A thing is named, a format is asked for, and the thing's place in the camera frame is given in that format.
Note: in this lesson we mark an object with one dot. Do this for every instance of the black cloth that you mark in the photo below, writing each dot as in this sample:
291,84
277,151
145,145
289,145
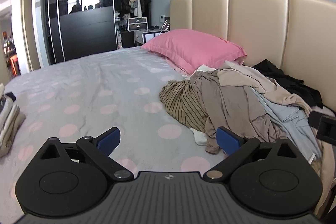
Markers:
11,97

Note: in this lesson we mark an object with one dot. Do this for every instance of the white folded garment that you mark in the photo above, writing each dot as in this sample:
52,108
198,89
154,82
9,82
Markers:
9,113

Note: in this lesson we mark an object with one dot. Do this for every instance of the cream cloth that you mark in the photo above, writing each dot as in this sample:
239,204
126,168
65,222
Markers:
325,161

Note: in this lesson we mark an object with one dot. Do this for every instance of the cream folded garment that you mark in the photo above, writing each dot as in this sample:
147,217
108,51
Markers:
1,90

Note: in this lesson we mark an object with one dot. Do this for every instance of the black garment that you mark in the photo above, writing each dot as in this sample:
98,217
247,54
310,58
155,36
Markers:
288,77

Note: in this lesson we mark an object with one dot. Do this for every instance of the white nightstand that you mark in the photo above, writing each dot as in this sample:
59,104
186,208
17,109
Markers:
147,36

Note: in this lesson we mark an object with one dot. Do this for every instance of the white door frame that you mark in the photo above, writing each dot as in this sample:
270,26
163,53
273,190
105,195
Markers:
38,29

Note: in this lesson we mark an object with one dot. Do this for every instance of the pale pink pillow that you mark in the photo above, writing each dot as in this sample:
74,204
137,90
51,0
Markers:
176,66

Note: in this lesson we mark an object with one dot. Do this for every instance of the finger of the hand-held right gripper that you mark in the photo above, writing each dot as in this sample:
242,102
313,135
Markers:
326,127

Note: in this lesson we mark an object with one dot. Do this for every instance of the orange stool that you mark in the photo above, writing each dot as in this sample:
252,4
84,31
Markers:
15,65

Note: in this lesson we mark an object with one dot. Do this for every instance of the light blue garment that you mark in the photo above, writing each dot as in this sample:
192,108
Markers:
286,113

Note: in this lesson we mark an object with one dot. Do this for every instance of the dark floral folded garment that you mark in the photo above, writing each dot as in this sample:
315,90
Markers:
2,102

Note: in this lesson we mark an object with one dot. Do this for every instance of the taupe garment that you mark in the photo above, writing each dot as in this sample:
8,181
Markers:
231,103

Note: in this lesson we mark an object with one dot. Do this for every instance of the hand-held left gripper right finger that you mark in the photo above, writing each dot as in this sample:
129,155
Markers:
228,141

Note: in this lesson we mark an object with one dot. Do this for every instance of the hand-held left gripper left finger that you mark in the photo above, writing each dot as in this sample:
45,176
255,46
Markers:
110,140

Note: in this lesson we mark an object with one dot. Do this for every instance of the stack of folded clothes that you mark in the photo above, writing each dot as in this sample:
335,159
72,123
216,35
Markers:
11,134

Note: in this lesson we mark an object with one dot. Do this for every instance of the beige padded headboard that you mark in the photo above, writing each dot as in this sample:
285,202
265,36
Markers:
262,24

